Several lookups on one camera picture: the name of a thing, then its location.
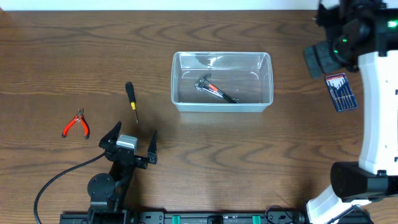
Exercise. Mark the small red-handled claw hammer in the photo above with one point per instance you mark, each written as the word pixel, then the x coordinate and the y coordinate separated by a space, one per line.
pixel 204 79

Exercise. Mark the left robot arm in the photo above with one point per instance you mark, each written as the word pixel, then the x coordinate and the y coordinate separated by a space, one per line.
pixel 108 190

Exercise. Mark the black mounting rail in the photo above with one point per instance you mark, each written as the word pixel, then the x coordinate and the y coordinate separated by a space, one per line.
pixel 271 216

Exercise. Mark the chrome combination wrench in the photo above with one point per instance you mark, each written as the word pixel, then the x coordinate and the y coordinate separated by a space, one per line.
pixel 215 91

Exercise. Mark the clear plastic container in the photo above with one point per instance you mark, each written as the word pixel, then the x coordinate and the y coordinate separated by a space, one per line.
pixel 247 76

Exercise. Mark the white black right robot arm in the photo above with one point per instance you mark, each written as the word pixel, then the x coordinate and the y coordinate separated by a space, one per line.
pixel 373 177

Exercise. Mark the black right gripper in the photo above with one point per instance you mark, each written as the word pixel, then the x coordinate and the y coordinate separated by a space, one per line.
pixel 324 65

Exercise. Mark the black yellow screwdriver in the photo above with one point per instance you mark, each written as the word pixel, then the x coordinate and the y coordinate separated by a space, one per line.
pixel 132 99

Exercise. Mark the blue precision screwdriver set case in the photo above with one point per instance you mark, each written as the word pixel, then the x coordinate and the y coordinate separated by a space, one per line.
pixel 340 92

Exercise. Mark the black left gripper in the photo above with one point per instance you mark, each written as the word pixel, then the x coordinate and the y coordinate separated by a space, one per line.
pixel 125 155

